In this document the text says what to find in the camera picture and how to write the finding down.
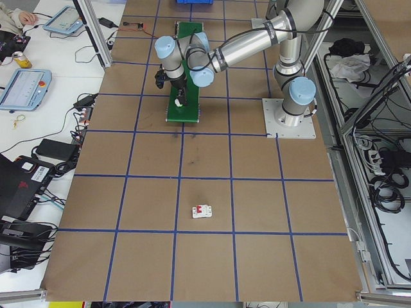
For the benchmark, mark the aluminium extrusion bar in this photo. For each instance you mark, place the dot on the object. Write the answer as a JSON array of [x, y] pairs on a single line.
[[385, 296], [22, 295]]

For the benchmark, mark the V-shaped metal bar frame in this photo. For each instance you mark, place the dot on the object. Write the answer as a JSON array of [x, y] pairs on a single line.
[[350, 199]]

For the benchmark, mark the black electronic box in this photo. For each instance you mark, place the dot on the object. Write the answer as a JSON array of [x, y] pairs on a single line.
[[22, 234]]

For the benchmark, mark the crumpled black cloth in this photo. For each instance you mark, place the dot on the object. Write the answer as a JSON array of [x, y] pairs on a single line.
[[346, 46]]

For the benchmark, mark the yellow beverage can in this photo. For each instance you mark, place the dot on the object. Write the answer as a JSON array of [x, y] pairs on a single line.
[[22, 61]]

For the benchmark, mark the bystander hand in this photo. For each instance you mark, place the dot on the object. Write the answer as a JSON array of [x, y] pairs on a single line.
[[27, 16]]

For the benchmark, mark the crumpled white cloth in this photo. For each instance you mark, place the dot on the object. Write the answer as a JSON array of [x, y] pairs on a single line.
[[350, 69]]

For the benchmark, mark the power strip with plugs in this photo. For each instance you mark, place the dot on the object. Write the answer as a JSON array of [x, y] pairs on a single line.
[[84, 115]]

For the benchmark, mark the bystander sleeved forearm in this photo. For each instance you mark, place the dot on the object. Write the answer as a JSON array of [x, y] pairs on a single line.
[[8, 19]]

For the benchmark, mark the light blue teach pendant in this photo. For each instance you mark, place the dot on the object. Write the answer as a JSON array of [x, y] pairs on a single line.
[[22, 90], [64, 19]]

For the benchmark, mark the black power adapter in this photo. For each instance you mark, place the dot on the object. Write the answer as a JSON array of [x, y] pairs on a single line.
[[84, 101], [106, 22]]

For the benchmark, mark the green conveyor belt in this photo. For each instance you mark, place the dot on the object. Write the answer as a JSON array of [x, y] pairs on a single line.
[[192, 109]]

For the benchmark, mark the white power strip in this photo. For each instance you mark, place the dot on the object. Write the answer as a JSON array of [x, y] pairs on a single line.
[[374, 158]]

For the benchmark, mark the blue plastic bin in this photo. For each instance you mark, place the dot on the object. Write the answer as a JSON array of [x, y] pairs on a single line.
[[192, 2]]

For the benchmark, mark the large black power brick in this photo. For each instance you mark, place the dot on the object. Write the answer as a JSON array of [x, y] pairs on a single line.
[[56, 149]]

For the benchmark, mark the black desk mat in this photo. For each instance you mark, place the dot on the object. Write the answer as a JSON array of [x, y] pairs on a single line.
[[9, 48]]

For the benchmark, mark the black laptop with label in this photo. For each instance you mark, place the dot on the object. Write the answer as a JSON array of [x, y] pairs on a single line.
[[19, 192]]

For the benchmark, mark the aluminium frame post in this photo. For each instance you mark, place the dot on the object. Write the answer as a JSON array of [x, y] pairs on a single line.
[[101, 45]]

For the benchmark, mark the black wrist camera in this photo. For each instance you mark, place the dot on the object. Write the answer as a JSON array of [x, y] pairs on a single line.
[[159, 79]]

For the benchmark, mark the small black circuit board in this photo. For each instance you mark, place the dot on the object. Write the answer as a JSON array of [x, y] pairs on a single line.
[[140, 25]]

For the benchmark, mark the white circuit breaker red lever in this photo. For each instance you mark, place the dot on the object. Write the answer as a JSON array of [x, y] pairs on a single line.
[[205, 211]]

